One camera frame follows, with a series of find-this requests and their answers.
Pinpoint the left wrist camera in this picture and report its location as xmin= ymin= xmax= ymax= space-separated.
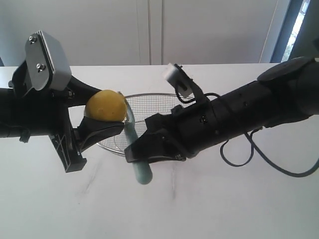
xmin=25 ymin=30 xmax=72 ymax=91

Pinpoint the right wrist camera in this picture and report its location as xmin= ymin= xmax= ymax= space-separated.
xmin=164 ymin=63 xmax=206 ymax=104

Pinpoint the right camera cable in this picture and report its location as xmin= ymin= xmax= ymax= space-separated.
xmin=174 ymin=84 xmax=319 ymax=178

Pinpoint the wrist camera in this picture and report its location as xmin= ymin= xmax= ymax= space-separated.
xmin=25 ymin=30 xmax=72 ymax=91
xmin=164 ymin=63 xmax=206 ymax=104

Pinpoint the yellow lemon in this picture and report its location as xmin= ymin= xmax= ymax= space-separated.
xmin=84 ymin=90 xmax=127 ymax=122

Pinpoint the wire mesh basket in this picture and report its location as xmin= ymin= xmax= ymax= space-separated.
xmin=97 ymin=93 xmax=190 ymax=157

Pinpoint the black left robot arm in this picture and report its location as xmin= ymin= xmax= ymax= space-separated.
xmin=0 ymin=62 xmax=124 ymax=173

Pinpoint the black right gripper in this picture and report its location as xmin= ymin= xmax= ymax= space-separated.
xmin=136 ymin=101 xmax=224 ymax=163

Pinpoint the teal handled peeler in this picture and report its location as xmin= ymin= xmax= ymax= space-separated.
xmin=120 ymin=92 xmax=153 ymax=185

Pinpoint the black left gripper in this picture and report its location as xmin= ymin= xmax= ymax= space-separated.
xmin=7 ymin=62 xmax=124 ymax=173

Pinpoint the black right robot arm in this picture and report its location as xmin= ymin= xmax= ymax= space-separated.
xmin=125 ymin=57 xmax=319 ymax=163

